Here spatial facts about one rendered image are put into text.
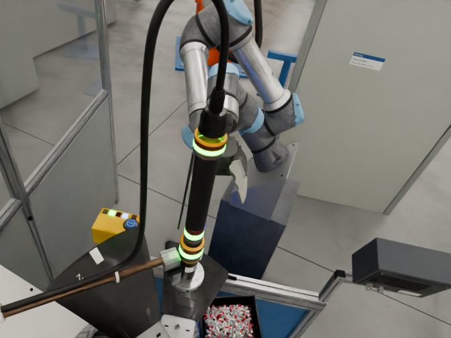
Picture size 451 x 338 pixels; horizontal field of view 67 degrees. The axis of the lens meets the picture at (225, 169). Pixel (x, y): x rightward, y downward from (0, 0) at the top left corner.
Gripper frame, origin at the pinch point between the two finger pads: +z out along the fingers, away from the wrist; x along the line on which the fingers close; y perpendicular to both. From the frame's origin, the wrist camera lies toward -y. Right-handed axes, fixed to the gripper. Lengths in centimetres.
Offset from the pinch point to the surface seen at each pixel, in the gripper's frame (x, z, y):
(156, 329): 14.0, 21.2, 27.4
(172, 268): 7.6, 12.8, 3.2
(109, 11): 171, -388, 240
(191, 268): 4.6, 12.0, 6.0
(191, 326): 6.9, 19.4, 38.3
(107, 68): 66, -109, 74
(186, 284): 5.8, 14.1, 10.1
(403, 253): -59, -5, 51
